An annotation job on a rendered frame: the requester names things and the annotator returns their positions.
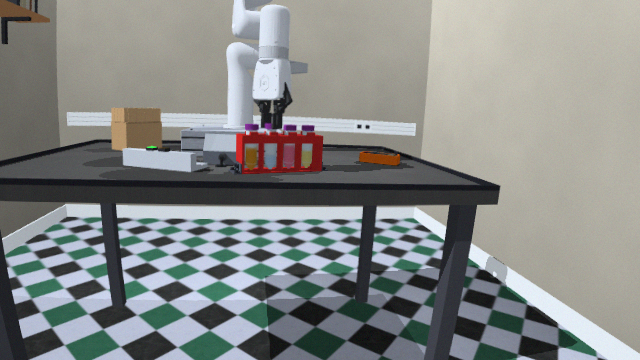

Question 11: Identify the brown cardboard box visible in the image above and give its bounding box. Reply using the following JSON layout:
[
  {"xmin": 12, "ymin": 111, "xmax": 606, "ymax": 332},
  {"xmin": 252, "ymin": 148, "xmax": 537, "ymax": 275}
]
[{"xmin": 111, "ymin": 108, "xmax": 162, "ymax": 151}]

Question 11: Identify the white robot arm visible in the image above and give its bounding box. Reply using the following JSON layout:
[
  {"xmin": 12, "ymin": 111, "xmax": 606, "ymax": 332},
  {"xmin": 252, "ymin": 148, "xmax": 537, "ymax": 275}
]
[{"xmin": 223, "ymin": 0, "xmax": 308, "ymax": 129}]

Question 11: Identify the orange digital multimeter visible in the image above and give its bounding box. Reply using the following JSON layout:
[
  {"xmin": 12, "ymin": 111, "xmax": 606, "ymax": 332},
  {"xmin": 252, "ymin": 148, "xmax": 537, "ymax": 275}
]
[{"xmin": 359, "ymin": 151, "xmax": 400, "ymax": 166}]

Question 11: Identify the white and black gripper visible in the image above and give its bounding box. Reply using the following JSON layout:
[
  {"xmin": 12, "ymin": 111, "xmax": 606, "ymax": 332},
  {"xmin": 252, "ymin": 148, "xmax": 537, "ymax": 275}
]
[{"xmin": 253, "ymin": 57, "xmax": 293, "ymax": 129}]

